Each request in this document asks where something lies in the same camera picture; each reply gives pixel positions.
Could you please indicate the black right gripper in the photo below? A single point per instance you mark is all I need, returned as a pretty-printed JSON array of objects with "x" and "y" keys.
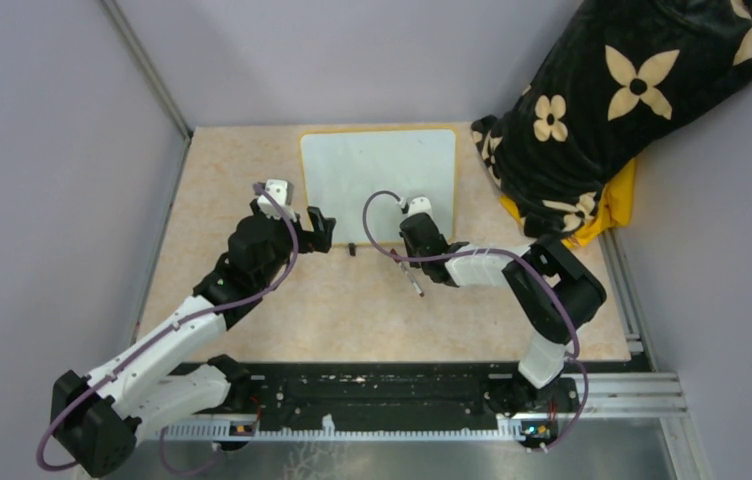
[{"x": 413, "y": 263}]

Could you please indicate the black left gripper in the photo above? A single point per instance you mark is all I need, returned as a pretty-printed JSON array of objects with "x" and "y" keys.
[{"x": 320, "y": 239}]

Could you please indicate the white marker pen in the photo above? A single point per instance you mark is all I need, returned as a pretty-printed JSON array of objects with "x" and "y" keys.
[{"x": 407, "y": 272}]

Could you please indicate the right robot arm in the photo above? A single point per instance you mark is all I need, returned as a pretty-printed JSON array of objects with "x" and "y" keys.
[{"x": 557, "y": 293}]

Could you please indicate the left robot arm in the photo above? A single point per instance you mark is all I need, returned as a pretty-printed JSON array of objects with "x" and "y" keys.
[{"x": 99, "y": 418}]

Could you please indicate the yellow framed whiteboard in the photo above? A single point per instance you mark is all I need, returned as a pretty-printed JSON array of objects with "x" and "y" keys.
[{"x": 343, "y": 168}]

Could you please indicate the yellow cloth under blanket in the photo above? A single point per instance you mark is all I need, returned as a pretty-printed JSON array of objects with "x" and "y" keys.
[{"x": 570, "y": 199}]

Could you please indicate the black floral blanket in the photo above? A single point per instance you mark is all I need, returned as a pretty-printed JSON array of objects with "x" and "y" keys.
[{"x": 622, "y": 75}]

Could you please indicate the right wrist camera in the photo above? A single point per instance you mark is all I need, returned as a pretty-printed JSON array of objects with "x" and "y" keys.
[{"x": 416, "y": 205}]

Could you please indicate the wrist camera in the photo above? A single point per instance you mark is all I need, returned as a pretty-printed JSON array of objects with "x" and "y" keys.
[
  {"x": 274, "y": 199},
  {"x": 416, "y": 205}
]

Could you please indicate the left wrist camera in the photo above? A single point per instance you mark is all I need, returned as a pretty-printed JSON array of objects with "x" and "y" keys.
[{"x": 274, "y": 199}]

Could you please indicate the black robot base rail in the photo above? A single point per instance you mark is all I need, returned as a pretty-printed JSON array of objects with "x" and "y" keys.
[{"x": 398, "y": 398}]

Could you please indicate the aluminium frame rail right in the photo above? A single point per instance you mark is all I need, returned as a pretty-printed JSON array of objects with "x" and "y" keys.
[{"x": 656, "y": 393}]

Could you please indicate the aluminium frame post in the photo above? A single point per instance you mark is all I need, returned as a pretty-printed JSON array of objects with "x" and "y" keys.
[{"x": 145, "y": 66}]

